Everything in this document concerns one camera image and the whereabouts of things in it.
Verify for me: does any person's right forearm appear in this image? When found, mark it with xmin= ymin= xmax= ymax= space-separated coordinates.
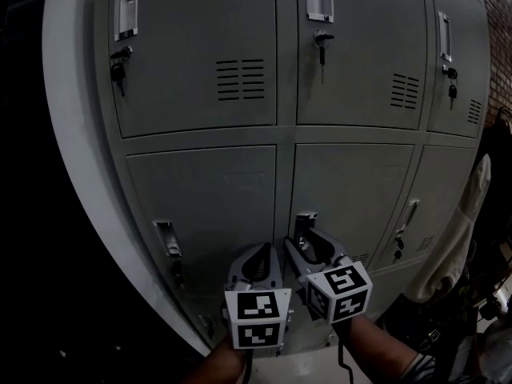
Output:
xmin=338 ymin=314 xmax=418 ymax=384

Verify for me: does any grey metal locker cabinet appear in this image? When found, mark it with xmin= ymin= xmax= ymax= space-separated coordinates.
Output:
xmin=42 ymin=0 xmax=492 ymax=358

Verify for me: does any striped shirt sleeve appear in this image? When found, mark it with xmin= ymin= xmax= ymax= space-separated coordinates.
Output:
xmin=398 ymin=352 xmax=438 ymax=384

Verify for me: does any black hanging garment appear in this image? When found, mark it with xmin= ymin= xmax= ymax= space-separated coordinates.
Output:
xmin=478 ymin=106 xmax=512 ymax=231

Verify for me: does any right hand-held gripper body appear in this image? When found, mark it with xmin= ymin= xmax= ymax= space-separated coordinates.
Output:
xmin=295 ymin=253 xmax=374 ymax=326

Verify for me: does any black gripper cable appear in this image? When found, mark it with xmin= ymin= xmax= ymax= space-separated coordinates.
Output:
xmin=242 ymin=349 xmax=254 ymax=384
xmin=338 ymin=332 xmax=355 ymax=384

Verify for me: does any grey metal locker door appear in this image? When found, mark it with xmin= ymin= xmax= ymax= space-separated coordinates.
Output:
xmin=125 ymin=145 xmax=278 ymax=327
xmin=288 ymin=142 xmax=415 ymax=274
xmin=426 ymin=0 xmax=491 ymax=139
xmin=370 ymin=145 xmax=477 ymax=274
xmin=107 ymin=0 xmax=278 ymax=138
xmin=295 ymin=0 xmax=428 ymax=132

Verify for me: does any beige hanging jacket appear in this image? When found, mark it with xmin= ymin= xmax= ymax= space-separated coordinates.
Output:
xmin=402 ymin=153 xmax=493 ymax=306

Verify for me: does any person's left forearm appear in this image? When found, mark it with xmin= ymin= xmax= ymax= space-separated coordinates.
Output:
xmin=198 ymin=333 xmax=248 ymax=384

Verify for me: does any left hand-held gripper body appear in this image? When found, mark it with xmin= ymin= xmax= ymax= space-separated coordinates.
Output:
xmin=221 ymin=272 xmax=295 ymax=354

